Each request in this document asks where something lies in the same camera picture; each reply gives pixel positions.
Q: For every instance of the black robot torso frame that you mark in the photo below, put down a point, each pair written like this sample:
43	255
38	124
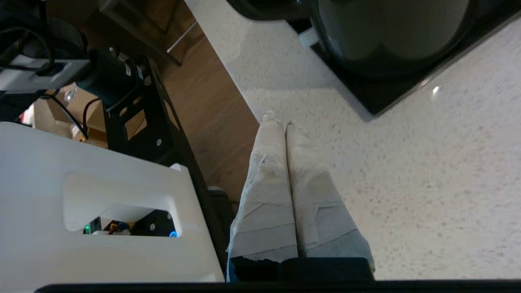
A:
163	156

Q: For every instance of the black serving tray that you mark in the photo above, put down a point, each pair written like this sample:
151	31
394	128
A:
386	97

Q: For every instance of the grey electronics box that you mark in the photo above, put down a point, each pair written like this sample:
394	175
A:
24	77

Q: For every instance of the dark wooden cabinet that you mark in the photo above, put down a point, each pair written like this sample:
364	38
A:
138	20

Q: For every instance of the black electric kettle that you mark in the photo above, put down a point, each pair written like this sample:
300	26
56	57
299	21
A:
386	32

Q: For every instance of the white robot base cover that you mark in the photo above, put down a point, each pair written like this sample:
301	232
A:
40	183

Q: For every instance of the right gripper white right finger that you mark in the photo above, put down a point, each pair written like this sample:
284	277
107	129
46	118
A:
321	211

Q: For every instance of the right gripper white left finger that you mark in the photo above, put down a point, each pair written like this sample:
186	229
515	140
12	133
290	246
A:
266	195

